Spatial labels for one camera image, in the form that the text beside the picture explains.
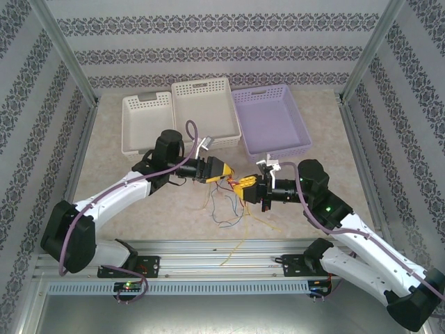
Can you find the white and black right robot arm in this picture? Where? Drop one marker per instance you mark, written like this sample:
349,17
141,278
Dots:
365,243

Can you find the small white perforated basket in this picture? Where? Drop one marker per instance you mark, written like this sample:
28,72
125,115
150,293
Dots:
146,118

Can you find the large white perforated basket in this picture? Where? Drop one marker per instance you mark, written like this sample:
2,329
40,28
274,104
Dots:
205,111

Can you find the purple perforated basket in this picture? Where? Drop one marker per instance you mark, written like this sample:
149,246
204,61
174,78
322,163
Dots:
271,121

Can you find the right controller board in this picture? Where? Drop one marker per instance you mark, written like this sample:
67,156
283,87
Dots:
318,287

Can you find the controller board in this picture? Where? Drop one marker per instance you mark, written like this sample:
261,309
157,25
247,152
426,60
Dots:
318,287
127,286

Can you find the grey sheet metal panel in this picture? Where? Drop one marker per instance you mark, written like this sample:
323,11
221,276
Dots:
222,316

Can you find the left controller board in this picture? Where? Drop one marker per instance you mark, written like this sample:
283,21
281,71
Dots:
127,286

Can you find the aluminium side rail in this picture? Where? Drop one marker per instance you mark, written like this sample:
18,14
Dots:
78,163
351,116

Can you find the aluminium rail base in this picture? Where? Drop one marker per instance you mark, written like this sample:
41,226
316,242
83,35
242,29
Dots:
194,268

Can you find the aluminium frame post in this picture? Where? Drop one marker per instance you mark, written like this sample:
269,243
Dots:
64,52
371,52

